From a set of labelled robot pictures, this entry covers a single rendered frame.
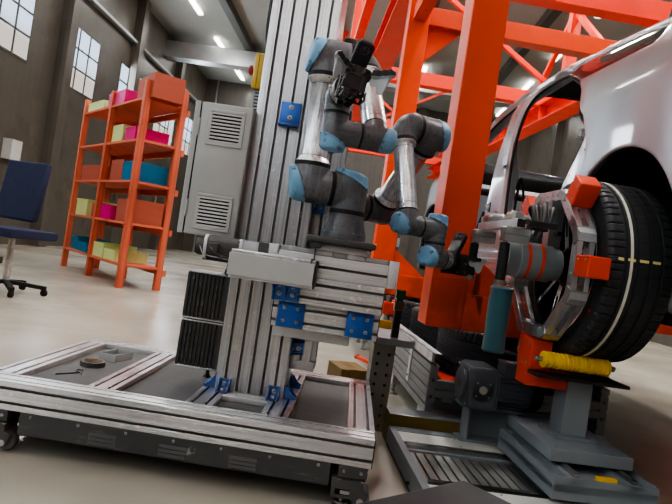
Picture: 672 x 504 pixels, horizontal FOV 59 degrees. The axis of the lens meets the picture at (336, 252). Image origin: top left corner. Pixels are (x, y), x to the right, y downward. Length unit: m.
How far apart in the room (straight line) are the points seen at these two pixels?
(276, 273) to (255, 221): 0.38
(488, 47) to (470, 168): 0.53
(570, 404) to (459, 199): 0.94
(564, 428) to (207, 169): 1.60
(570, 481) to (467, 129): 1.44
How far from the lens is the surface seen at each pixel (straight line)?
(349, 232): 1.90
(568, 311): 2.18
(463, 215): 2.62
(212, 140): 2.14
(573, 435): 2.43
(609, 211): 2.15
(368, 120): 1.76
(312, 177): 1.90
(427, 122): 2.26
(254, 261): 1.81
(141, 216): 7.22
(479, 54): 2.77
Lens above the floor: 0.77
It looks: level
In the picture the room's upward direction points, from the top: 9 degrees clockwise
